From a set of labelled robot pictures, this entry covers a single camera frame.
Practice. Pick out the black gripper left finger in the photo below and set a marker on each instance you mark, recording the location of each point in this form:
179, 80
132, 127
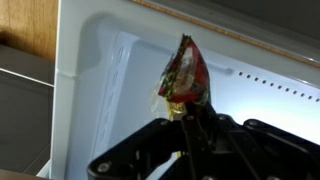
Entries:
146, 150

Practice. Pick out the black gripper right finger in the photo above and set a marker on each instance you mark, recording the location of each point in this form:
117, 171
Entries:
260, 150

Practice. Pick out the red green burrito bar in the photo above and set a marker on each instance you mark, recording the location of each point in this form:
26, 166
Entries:
190, 76

